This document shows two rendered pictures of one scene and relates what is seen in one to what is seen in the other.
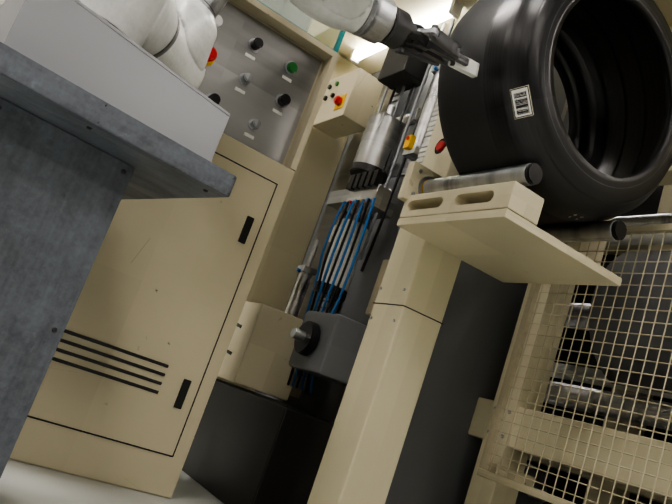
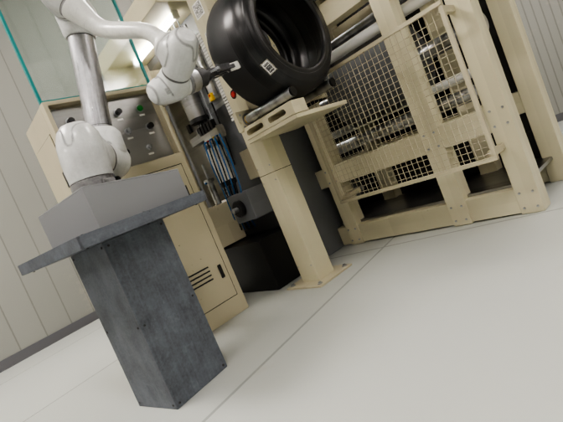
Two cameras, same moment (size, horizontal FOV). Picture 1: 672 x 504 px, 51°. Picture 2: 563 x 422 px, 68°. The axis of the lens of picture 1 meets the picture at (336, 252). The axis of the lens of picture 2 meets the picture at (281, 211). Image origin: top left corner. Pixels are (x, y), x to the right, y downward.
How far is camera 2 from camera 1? 58 cm
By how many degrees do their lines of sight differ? 21
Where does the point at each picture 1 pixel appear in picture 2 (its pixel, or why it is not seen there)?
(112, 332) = not seen: hidden behind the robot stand
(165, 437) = (229, 290)
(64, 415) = not seen: hidden behind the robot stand
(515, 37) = (245, 41)
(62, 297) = (184, 283)
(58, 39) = (110, 203)
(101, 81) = (135, 203)
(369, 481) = (312, 240)
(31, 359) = (195, 311)
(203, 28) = (116, 136)
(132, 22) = (105, 166)
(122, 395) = (203, 291)
